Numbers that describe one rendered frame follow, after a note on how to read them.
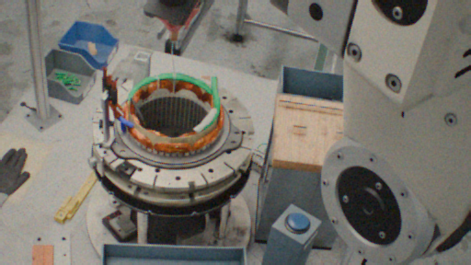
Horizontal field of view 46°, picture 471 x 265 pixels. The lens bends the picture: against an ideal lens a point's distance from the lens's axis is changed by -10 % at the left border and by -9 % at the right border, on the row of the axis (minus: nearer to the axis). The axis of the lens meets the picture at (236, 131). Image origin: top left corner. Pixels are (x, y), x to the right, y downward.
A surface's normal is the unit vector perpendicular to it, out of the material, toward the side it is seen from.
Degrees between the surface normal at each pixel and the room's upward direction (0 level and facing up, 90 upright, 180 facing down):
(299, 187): 90
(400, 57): 90
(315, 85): 90
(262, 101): 0
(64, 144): 0
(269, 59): 0
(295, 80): 90
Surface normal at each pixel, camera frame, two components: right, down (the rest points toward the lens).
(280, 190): -0.07, 0.68
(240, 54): 0.12, -0.72
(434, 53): 0.14, 0.69
